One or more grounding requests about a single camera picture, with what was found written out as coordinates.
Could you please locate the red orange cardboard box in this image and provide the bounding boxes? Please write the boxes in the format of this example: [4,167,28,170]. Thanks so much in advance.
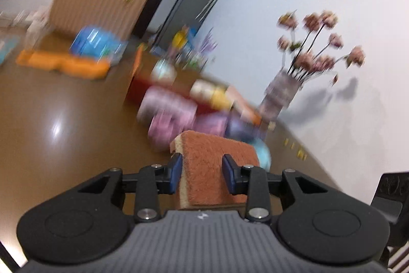
[126,43,262,125]

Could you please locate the pink satin scrunchie bow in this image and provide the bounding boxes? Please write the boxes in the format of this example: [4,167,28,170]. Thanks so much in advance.
[148,113,196,151]

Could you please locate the orange scouring sponge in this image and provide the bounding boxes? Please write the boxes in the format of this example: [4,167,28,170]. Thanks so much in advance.
[170,130,259,210]

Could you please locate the pink ribbed suitcase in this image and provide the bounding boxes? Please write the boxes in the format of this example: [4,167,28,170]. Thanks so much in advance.
[49,0,147,41]

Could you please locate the cluttered storage rack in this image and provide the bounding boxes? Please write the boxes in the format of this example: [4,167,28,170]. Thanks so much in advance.
[150,25,218,72]

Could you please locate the light blue plush toy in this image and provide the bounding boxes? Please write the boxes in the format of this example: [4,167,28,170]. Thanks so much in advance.
[247,138,272,172]

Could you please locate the dark grey refrigerator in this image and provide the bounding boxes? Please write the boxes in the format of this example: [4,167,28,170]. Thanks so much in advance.
[154,0,218,50]

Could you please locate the orange cloth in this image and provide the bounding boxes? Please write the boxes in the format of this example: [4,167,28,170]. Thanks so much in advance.
[16,50,110,80]

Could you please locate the blue tissue pack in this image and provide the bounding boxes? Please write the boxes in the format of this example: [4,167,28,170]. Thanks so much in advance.
[70,26,128,66]

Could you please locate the purple cloth pouch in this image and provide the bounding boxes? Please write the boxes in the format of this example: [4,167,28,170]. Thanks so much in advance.
[193,113,266,143]

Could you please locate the yellow crumbs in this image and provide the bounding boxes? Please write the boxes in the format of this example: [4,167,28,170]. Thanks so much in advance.
[283,138,309,161]

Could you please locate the pink fuzzy vase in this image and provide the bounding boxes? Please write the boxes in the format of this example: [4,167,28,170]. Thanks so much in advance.
[258,69,301,122]

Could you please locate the white green mesh ball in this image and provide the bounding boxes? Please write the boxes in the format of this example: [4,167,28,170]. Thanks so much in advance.
[150,59,177,84]

